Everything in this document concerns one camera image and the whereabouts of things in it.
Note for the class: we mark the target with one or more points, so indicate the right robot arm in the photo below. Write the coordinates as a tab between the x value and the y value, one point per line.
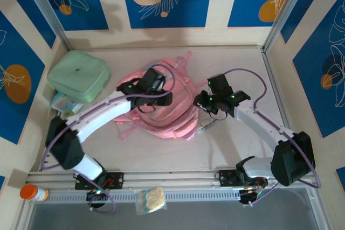
253	122

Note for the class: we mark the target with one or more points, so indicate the small clear bag of supplies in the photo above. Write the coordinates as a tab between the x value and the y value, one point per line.
206	126

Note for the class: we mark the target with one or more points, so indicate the plastic bag with cotton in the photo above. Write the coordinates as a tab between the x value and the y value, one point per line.
153	197

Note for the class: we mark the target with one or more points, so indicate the mint green zip case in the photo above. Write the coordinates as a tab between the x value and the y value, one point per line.
78	73

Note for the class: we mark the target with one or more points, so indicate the blue white tissue packet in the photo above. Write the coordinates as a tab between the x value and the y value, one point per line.
63	103

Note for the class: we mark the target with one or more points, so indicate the pink backpack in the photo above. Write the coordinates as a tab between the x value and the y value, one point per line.
172	117

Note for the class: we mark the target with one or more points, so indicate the aluminium table side rail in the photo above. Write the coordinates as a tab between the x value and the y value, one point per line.
272	79

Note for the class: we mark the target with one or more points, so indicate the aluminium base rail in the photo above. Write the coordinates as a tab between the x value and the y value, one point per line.
167	177

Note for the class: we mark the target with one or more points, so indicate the aluminium corner post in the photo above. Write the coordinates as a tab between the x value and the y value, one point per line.
48	12
286	12

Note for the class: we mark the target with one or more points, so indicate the white bottle orange lid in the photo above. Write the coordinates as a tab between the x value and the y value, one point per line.
28	192

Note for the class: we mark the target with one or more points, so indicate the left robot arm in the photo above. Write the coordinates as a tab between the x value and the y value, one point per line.
102	114

